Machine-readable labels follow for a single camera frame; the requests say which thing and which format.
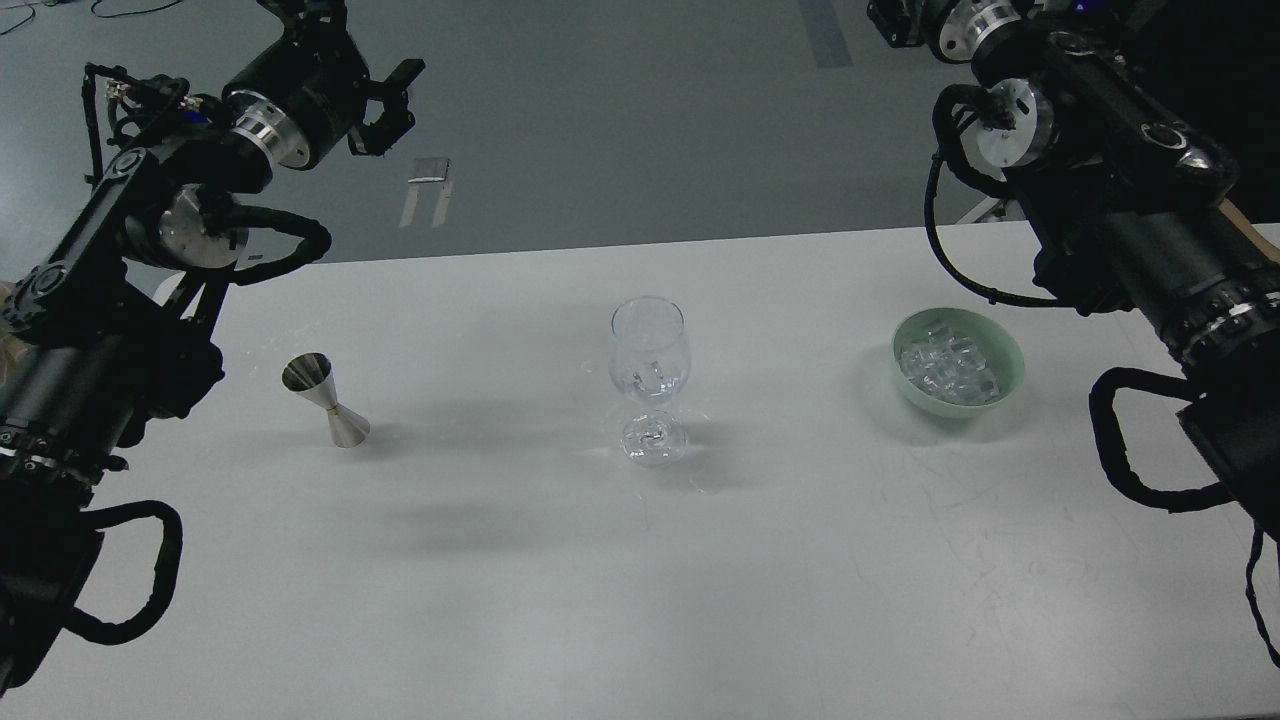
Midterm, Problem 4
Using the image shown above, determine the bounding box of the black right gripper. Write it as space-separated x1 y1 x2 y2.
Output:
867 0 1036 64

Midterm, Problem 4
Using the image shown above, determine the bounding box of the silver floor plate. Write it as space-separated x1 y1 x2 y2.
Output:
398 156 454 229

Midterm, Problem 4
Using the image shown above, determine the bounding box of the pile of ice cubes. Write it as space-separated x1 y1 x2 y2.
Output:
899 322 1004 406

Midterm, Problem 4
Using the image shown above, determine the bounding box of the beige checkered sofa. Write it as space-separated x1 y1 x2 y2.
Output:
0 331 27 387

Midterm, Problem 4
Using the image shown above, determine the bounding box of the white office chair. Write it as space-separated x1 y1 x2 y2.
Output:
955 199 1025 225

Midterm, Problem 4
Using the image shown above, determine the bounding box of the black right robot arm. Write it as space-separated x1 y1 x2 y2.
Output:
865 1 1277 659

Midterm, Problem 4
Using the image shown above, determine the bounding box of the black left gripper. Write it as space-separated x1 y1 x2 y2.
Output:
221 1 426 170

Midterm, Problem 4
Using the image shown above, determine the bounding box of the steel double jigger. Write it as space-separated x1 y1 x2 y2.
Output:
282 352 371 448

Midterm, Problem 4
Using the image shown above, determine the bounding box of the green bowl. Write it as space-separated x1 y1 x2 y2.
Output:
890 307 1027 421

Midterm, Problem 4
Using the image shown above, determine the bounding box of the person's forearm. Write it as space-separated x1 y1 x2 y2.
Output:
1219 199 1280 263

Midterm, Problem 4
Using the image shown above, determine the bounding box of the clear wine glass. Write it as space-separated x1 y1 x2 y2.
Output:
609 295 692 468

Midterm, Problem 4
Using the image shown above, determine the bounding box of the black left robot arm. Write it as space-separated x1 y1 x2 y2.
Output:
1 1 426 691

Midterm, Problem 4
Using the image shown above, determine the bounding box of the ice cube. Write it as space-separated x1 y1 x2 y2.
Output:
627 360 684 402

